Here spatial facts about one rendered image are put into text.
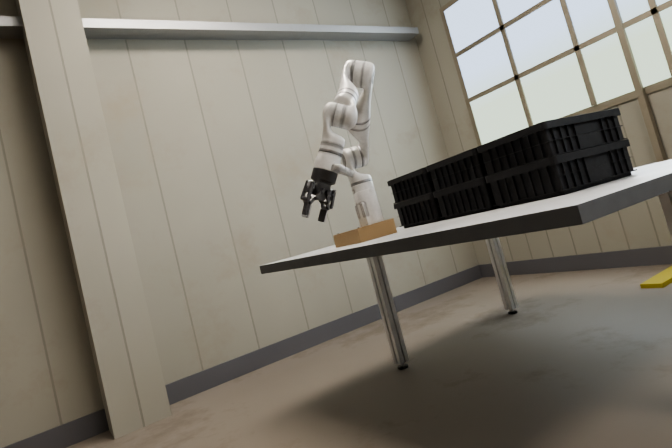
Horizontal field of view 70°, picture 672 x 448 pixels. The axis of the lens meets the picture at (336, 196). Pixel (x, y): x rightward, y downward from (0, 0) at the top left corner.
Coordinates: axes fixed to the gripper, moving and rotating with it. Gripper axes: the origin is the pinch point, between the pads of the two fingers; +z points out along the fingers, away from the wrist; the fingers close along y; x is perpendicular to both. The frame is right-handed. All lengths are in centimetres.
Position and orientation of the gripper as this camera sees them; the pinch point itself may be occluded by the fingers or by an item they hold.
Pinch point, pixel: (313, 217)
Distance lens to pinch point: 140.7
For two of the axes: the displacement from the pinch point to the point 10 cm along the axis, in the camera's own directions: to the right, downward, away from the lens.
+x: 8.4, 1.7, -5.1
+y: -4.8, -1.9, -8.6
